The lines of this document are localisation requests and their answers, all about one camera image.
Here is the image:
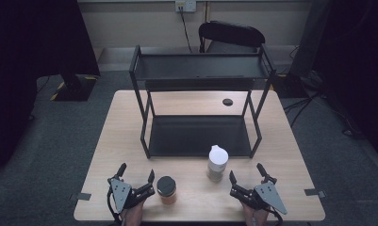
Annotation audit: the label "black curtain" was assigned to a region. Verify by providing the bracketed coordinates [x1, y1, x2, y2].
[0, 0, 102, 173]
[315, 0, 378, 159]

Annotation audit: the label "black chair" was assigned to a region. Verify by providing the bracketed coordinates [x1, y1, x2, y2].
[198, 20, 267, 55]

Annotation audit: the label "left hand-held gripper cable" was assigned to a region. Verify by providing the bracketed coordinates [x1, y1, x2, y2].
[106, 187, 123, 225]

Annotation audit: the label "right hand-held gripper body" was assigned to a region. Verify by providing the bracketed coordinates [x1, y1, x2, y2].
[229, 180, 288, 216]

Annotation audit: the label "black floor cables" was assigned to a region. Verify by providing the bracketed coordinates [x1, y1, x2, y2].
[283, 89, 324, 129]

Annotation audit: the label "glass jar with black lid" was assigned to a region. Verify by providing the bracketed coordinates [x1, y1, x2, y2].
[156, 175, 178, 206]

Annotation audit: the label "person's left hand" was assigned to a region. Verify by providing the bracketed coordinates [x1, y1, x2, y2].
[120, 201, 147, 226]

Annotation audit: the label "black metal shelf rack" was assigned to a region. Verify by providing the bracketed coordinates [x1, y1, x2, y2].
[128, 43, 277, 160]

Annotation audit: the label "black stand base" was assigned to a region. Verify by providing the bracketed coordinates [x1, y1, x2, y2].
[49, 73, 99, 103]

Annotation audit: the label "right hand-held gripper cable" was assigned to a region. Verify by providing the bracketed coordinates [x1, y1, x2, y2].
[267, 207, 285, 226]

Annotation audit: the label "hand-held gripper cable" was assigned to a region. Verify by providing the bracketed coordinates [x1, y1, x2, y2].
[267, 207, 285, 226]
[106, 187, 123, 225]

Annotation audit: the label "grey table bracket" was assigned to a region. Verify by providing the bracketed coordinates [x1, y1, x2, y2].
[304, 187, 327, 199]
[68, 192, 92, 202]

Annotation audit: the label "black power cable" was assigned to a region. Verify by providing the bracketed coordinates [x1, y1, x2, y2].
[177, 5, 194, 53]

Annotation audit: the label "white wall socket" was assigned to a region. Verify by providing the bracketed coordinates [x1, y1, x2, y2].
[174, 0, 198, 14]

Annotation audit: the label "glass jar with white lid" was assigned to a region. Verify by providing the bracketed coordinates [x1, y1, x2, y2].
[206, 144, 230, 183]

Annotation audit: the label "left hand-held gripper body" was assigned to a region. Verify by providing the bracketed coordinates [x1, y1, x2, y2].
[107, 176, 156, 215]

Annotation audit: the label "person's right hand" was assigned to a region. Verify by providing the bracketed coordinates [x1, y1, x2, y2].
[240, 202, 271, 226]

